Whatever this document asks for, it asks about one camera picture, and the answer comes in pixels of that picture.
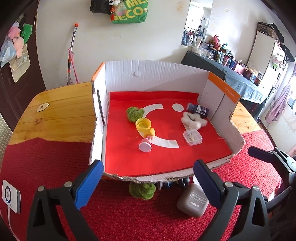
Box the taupe eye shadow case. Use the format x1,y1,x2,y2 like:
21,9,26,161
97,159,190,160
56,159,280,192
177,183,209,217

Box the large green yarn ball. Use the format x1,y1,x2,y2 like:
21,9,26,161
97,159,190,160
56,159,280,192
129,182,156,200

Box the black haired blue figurine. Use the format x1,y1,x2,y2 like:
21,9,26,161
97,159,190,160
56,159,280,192
156,177,190,190

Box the small clear plastic box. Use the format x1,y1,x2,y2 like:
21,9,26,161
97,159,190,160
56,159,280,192
183,129,203,146

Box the blonde pink doll figurine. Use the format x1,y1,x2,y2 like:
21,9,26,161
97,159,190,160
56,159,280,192
138,128,156,153

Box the pink hanging cloth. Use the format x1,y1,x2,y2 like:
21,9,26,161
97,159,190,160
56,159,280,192
265,83,291,123

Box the red knitted table cloth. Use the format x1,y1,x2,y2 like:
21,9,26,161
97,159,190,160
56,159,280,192
1,130,281,240

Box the white square device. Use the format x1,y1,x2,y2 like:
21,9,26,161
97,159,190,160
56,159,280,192
2,180,21,214

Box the dark purple bottle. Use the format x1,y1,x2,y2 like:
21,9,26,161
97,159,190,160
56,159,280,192
186,103,209,119

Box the white cotton fluff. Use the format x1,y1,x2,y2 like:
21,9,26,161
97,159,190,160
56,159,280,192
181,112,208,130

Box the small metal table plate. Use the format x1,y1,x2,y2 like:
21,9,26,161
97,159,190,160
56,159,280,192
37,103,50,112

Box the white wardrobe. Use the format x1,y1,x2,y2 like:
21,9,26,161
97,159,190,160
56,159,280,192
246,22,290,88

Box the yellow plastic cap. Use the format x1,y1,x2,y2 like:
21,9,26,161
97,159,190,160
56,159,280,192
135,118,152,133

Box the small green yarn ball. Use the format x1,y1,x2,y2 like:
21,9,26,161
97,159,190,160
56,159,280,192
126,106,144,123

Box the orange white cardboard box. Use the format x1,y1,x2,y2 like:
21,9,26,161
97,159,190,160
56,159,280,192
89,60,245,183

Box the cluttered grey side table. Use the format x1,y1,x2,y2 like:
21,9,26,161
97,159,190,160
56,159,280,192
181,41,266,119

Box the beige hanging organizer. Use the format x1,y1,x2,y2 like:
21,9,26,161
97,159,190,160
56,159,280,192
9,44,31,83

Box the pink green plush toys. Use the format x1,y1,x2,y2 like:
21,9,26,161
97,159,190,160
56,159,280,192
8,21,33,58

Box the orange tipped mop pole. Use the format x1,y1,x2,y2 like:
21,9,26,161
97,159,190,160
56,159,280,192
67,23,79,85

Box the green hanging tote bag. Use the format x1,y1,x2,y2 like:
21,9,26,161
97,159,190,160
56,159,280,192
89,0,149,25

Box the wall mirror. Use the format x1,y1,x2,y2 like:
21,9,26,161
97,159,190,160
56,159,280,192
181,0,213,48

